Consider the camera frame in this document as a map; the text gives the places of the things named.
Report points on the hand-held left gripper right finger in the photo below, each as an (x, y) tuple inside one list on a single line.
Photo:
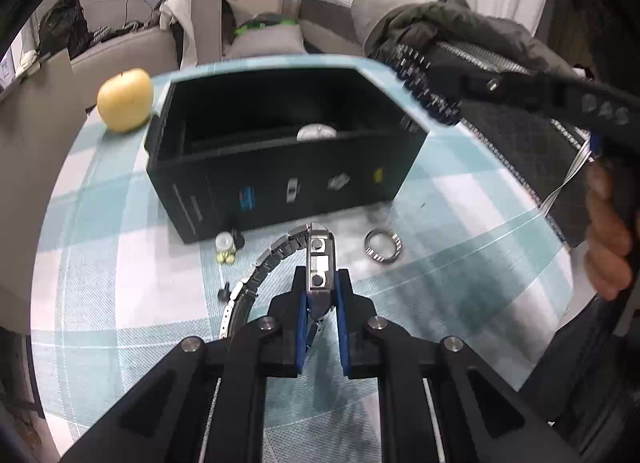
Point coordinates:
[(342, 333)]

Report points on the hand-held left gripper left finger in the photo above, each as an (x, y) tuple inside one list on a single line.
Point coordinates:
[(302, 333)]

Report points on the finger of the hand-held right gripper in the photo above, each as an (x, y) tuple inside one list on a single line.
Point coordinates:
[(540, 93)]

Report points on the silver metal link watch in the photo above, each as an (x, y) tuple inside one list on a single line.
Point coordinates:
[(320, 253)]

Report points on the black organizer box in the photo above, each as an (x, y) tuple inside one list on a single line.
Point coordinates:
[(280, 178)]

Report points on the person's right hand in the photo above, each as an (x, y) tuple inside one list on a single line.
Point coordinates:
[(607, 238)]

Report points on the small black screw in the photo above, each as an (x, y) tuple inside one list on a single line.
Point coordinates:
[(223, 292)]

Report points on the dark olive jacket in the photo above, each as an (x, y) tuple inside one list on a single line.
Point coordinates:
[(475, 28)]

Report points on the yellow-green bead earring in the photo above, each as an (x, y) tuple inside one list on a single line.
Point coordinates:
[(227, 258)]

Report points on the black stud earring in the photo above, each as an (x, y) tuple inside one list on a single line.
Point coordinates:
[(239, 239)]

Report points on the teal checkered tablecloth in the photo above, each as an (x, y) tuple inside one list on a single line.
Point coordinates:
[(450, 203)]

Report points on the white round item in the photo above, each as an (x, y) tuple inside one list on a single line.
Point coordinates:
[(316, 132)]

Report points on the green and black object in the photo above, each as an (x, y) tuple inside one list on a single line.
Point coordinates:
[(262, 23)]

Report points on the yellow apple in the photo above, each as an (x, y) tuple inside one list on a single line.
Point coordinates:
[(125, 100)]

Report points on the grey armchair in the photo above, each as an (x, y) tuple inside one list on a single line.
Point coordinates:
[(150, 50)]

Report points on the black backpack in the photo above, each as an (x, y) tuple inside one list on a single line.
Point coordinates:
[(62, 25)]

